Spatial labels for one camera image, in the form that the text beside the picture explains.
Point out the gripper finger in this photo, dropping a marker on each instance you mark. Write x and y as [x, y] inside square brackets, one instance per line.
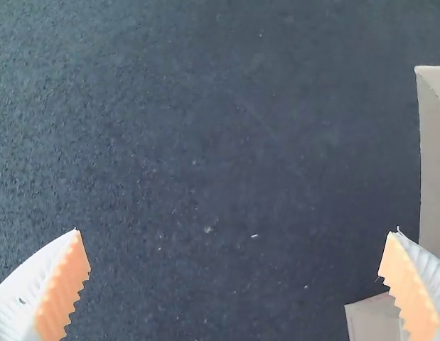
[415, 284]
[45, 291]

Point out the cardboard box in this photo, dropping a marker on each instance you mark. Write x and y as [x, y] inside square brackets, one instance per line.
[433, 160]

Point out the black mat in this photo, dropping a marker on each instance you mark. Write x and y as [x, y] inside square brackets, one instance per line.
[205, 142]

